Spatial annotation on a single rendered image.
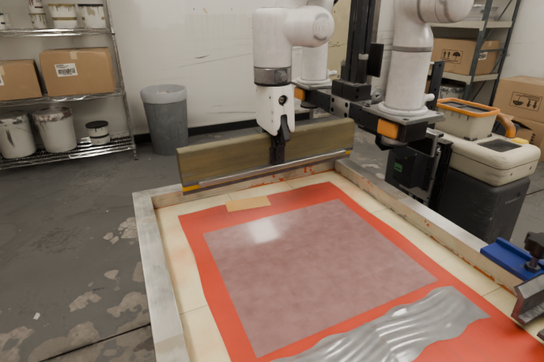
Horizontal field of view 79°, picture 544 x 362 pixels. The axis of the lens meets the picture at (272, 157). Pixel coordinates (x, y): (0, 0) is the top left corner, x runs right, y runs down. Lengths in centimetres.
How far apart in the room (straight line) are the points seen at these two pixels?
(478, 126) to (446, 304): 100
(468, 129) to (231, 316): 121
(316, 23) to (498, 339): 57
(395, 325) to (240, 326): 23
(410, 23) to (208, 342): 78
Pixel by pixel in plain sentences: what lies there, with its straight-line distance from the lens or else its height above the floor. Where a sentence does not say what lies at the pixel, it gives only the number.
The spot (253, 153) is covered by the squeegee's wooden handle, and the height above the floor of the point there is 111.
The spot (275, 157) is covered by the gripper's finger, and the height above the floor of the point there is 110.
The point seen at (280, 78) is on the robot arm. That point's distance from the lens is 63.
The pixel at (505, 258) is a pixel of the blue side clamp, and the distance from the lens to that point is 70.
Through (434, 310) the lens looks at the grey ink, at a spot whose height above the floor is 96.
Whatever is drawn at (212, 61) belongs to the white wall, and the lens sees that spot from 399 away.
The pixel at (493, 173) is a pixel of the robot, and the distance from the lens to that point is 145.
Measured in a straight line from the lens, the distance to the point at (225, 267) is 64.
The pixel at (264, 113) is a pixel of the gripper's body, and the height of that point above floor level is 119.
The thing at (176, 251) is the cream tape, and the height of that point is 96.
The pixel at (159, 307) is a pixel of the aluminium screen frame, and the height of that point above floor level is 99.
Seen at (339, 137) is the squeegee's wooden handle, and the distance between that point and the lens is 78.
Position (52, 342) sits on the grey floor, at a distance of 200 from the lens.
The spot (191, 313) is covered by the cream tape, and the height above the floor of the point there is 96.
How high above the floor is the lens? 138
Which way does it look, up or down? 24 degrees down
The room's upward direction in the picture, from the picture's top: straight up
